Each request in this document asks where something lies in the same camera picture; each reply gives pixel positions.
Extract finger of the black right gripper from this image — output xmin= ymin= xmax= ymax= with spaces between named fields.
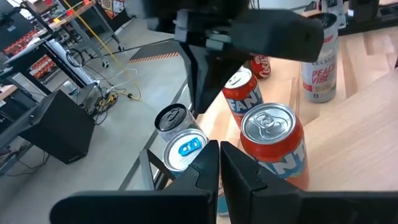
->
xmin=179 ymin=43 xmax=203 ymax=114
xmin=201 ymin=46 xmax=249 ymax=113

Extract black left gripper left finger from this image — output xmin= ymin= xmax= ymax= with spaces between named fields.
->
xmin=49 ymin=139 xmax=221 ymax=224

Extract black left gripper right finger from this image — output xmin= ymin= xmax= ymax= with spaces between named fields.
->
xmin=220 ymin=141 xmax=398 ymax=224

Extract red Star Wars Coca-Cola can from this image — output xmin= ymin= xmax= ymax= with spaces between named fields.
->
xmin=250 ymin=53 xmax=272 ymax=80

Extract orange Fanta soda can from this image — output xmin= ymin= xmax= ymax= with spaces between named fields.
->
xmin=221 ymin=66 xmax=264 ymax=128
xmin=239 ymin=102 xmax=310 ymax=191

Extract blue silver Red Bull can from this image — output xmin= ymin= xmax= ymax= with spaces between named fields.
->
xmin=162 ymin=128 xmax=229 ymax=218

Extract black mat with orange stripes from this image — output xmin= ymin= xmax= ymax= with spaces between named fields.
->
xmin=102 ymin=39 xmax=187 ymax=65

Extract black box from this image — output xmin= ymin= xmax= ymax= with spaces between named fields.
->
xmin=19 ymin=89 xmax=96 ymax=165

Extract white plastic bottle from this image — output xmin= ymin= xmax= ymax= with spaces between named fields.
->
xmin=62 ymin=80 xmax=78 ymax=97

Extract wheeled metal cart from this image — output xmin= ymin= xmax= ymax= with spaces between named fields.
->
xmin=24 ymin=0 xmax=137 ymax=69

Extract red backlit keyboard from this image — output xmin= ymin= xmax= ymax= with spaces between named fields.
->
xmin=27 ymin=54 xmax=58 ymax=80
xmin=2 ymin=29 xmax=40 ymax=57

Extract black desk monitor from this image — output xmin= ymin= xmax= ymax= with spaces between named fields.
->
xmin=0 ymin=11 xmax=32 ymax=52

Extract tangled floor cables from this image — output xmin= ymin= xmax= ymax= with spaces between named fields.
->
xmin=88 ymin=67 xmax=139 ymax=125

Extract yellow floor cable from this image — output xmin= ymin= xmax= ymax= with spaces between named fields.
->
xmin=62 ymin=0 xmax=142 ymax=102

